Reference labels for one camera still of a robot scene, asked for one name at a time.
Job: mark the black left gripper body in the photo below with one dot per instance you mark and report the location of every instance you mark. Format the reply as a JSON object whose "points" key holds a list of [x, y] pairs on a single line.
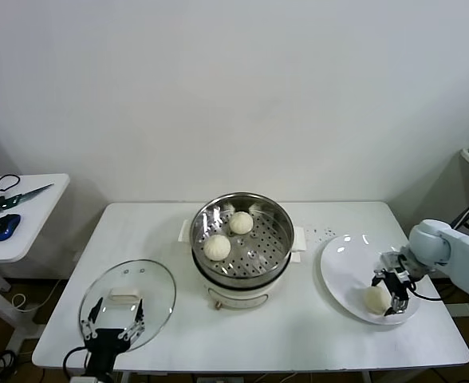
{"points": [[105, 345]]}

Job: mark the perforated steel steamer basket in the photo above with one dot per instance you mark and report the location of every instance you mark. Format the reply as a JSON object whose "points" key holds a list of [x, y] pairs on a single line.
{"points": [[266, 247]]}

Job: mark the round glass pot lid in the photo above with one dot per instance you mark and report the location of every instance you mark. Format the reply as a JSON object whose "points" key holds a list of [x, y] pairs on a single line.
{"points": [[154, 279]]}

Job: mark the white steamed baozi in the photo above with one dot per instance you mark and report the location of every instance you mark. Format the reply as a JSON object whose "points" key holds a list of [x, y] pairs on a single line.
{"points": [[374, 300], [241, 222], [217, 247]]}

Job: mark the small white side table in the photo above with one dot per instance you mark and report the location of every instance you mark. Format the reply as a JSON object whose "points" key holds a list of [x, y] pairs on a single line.
{"points": [[35, 223]]}

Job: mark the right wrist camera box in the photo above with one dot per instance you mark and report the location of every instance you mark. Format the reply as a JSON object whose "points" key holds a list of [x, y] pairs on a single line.
{"points": [[391, 258]]}

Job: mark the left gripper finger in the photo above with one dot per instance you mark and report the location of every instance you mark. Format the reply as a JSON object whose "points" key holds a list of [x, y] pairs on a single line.
{"points": [[140, 313], [95, 311]]}

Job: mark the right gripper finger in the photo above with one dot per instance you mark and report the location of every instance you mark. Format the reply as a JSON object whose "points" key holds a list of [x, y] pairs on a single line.
{"points": [[399, 305], [379, 277]]}

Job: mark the large white round plate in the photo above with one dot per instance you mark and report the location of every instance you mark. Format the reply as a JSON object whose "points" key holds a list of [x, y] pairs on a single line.
{"points": [[346, 271]]}

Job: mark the blue computer mouse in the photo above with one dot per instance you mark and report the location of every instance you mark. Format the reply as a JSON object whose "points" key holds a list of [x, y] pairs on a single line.
{"points": [[5, 227]]}

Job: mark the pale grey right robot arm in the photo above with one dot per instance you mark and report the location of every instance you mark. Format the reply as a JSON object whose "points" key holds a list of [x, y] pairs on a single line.
{"points": [[458, 247]]}

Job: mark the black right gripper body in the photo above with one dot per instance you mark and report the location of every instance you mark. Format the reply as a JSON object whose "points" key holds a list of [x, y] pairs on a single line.
{"points": [[398, 283]]}

